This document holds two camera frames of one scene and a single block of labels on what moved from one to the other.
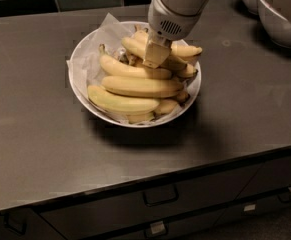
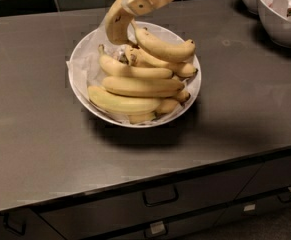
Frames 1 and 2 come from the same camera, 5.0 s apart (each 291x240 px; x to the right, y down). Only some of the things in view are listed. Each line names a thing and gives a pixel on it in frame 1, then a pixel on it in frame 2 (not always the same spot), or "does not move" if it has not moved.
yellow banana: (142, 86) does not move
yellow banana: (173, 61) -> (118, 19)
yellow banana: (166, 106) does not move
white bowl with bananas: (108, 73) does not move
